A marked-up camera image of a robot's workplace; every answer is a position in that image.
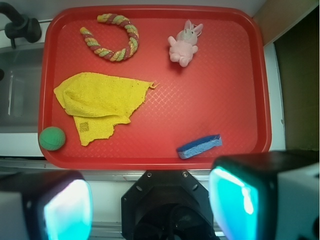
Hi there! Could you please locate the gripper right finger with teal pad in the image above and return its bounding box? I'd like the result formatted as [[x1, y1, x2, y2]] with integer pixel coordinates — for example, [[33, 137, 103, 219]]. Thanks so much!
[[208, 150, 320, 240]]

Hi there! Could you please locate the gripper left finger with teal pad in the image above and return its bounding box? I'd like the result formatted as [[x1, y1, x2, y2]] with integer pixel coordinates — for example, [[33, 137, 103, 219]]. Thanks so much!
[[0, 170, 93, 240]]

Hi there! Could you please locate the green rubber ball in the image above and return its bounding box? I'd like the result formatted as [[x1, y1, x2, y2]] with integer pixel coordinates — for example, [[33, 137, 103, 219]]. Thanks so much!
[[38, 126, 66, 151]]

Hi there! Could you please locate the blue sponge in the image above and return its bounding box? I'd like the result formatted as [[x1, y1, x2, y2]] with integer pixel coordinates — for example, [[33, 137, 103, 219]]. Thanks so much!
[[176, 134, 223, 160]]

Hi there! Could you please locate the yellow microfiber cloth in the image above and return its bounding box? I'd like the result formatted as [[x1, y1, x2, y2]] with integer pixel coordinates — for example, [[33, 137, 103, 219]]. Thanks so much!
[[53, 72, 157, 147]]

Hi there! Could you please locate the red plastic tray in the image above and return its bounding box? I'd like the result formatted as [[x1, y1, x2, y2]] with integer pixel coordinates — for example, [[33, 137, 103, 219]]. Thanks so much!
[[38, 5, 272, 170]]

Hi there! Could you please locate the stainless steel sink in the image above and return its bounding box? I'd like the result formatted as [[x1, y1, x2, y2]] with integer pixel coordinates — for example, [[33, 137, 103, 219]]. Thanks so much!
[[0, 43, 44, 134]]

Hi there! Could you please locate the pink plush bunny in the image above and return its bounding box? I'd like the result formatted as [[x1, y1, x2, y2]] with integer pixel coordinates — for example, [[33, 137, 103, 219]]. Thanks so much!
[[167, 19, 204, 68]]

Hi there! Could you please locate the multicolored twisted rope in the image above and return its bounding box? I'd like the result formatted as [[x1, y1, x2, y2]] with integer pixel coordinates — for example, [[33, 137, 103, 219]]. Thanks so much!
[[79, 13, 140, 63]]

